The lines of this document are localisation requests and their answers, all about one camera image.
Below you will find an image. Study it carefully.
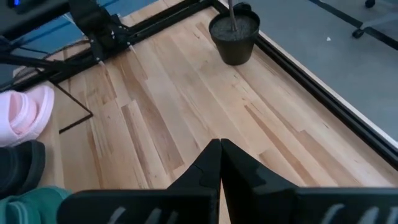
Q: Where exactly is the teal rubber slide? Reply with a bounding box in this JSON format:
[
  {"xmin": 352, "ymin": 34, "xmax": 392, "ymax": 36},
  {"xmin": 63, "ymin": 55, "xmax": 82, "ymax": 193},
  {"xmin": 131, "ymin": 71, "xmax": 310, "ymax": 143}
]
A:
[{"xmin": 0, "ymin": 185, "xmax": 73, "ymax": 224}]

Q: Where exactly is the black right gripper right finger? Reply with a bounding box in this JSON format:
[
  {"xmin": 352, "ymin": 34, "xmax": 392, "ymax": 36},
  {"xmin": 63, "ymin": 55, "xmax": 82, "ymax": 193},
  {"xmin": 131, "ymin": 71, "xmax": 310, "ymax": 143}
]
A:
[{"xmin": 220, "ymin": 138, "xmax": 299, "ymax": 224}]

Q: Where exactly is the office chair with castors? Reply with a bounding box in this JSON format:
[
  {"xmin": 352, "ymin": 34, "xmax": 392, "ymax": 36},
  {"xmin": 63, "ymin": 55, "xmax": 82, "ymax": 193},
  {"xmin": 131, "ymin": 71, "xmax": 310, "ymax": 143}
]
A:
[{"xmin": 351, "ymin": 0, "xmax": 398, "ymax": 40}]

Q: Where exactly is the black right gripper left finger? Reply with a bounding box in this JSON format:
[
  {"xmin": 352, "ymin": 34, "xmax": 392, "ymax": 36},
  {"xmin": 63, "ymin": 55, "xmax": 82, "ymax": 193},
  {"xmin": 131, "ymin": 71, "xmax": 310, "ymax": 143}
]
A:
[{"xmin": 167, "ymin": 138, "xmax": 223, "ymax": 200}]

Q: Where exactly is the wooden shelf with black frame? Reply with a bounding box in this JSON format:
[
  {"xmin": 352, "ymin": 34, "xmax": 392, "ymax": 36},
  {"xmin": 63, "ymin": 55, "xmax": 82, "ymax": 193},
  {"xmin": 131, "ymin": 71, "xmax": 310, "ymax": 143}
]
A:
[{"xmin": 0, "ymin": 81, "xmax": 95, "ymax": 194}]

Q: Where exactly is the black rubber slide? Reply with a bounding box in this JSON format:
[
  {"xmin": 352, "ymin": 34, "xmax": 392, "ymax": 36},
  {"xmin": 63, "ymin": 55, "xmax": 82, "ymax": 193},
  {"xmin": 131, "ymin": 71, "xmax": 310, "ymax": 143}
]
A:
[{"xmin": 0, "ymin": 139, "xmax": 47, "ymax": 200}]

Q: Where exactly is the pink rubber slide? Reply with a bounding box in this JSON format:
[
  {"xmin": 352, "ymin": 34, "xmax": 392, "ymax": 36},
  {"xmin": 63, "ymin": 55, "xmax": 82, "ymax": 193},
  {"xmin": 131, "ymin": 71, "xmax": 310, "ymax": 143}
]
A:
[{"xmin": 0, "ymin": 85, "xmax": 55, "ymax": 147}]

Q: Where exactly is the black aluminium table frame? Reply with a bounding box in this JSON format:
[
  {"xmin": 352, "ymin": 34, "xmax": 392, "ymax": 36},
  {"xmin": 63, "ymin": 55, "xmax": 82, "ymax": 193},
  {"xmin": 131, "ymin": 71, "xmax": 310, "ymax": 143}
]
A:
[{"xmin": 0, "ymin": 0, "xmax": 398, "ymax": 170}]

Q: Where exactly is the black plant pot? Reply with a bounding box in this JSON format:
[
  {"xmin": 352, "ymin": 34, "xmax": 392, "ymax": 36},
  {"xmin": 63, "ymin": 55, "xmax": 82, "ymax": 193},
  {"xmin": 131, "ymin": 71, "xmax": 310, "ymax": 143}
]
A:
[{"xmin": 208, "ymin": 2, "xmax": 261, "ymax": 67}]

